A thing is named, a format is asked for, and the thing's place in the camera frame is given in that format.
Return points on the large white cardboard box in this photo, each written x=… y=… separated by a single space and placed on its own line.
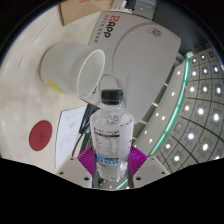
x=143 y=66

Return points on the ceiling lights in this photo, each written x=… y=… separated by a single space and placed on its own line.
x=201 y=111

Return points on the clear plastic water bottle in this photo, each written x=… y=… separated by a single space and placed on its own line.
x=111 y=133

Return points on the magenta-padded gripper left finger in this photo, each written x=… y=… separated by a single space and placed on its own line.
x=86 y=160

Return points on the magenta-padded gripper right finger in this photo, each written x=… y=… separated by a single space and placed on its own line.
x=137 y=161

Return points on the flat round red coaster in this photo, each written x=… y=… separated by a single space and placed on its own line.
x=40 y=135

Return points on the white printed paper sheet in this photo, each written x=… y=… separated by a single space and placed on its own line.
x=68 y=133

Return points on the white paper cup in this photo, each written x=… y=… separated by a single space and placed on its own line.
x=63 y=68

